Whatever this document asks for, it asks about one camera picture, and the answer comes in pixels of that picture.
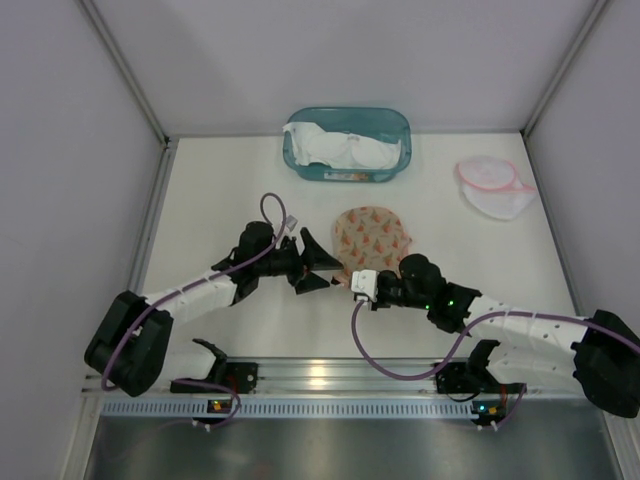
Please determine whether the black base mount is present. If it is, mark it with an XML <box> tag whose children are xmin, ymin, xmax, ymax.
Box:
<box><xmin>435</xmin><ymin>362</ymin><xmax>522</xmax><ymax>396</ymax></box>
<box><xmin>169</xmin><ymin>361</ymin><xmax>259</xmax><ymax>394</ymax></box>

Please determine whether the small white mesh laundry bag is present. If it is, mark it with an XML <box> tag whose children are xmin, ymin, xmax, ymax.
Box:
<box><xmin>456</xmin><ymin>156</ymin><xmax>537</xmax><ymax>221</ymax></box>

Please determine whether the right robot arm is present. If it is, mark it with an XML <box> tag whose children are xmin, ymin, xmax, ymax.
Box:
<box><xmin>354</xmin><ymin>254</ymin><xmax>639</xmax><ymax>418</ymax></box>

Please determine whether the floral pink laundry bag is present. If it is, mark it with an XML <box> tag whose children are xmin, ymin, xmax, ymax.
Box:
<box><xmin>332</xmin><ymin>206</ymin><xmax>412</xmax><ymax>286</ymax></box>

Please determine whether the aluminium front rail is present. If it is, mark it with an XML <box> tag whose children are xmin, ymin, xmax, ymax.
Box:
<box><xmin>82</xmin><ymin>355</ymin><xmax>624</xmax><ymax>399</ymax></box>

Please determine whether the left aluminium corner post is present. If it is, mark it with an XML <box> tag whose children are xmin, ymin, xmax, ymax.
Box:
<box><xmin>75</xmin><ymin>0</ymin><xmax>169</xmax><ymax>146</ymax></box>

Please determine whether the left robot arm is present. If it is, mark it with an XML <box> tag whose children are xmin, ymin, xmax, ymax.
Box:
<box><xmin>84</xmin><ymin>221</ymin><xmax>343</xmax><ymax>397</ymax></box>

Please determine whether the right aluminium corner post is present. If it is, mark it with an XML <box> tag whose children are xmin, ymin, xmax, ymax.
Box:
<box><xmin>520</xmin><ymin>0</ymin><xmax>613</xmax><ymax>140</ymax></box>

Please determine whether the aluminium corner post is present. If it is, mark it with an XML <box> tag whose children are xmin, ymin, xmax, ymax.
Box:
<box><xmin>75</xmin><ymin>0</ymin><xmax>169</xmax><ymax>146</ymax></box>
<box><xmin>520</xmin><ymin>0</ymin><xmax>613</xmax><ymax>140</ymax></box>

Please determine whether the white bra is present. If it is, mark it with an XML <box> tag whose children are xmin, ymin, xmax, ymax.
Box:
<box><xmin>283</xmin><ymin>122</ymin><xmax>402</xmax><ymax>170</ymax></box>

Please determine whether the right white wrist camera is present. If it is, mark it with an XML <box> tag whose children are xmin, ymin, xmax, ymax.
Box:
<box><xmin>350</xmin><ymin>269</ymin><xmax>379</xmax><ymax>303</ymax></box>

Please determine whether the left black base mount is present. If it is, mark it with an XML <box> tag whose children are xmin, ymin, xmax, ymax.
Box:
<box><xmin>169</xmin><ymin>361</ymin><xmax>259</xmax><ymax>394</ymax></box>

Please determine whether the teal plastic bin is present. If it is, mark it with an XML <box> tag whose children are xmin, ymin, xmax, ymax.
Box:
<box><xmin>282</xmin><ymin>107</ymin><xmax>413</xmax><ymax>183</ymax></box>

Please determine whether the perforated cable duct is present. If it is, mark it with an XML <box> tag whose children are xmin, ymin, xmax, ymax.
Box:
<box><xmin>101</xmin><ymin>397</ymin><xmax>499</xmax><ymax>420</ymax></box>

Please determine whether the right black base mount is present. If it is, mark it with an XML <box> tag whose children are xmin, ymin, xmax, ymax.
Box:
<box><xmin>435</xmin><ymin>362</ymin><xmax>522</xmax><ymax>396</ymax></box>

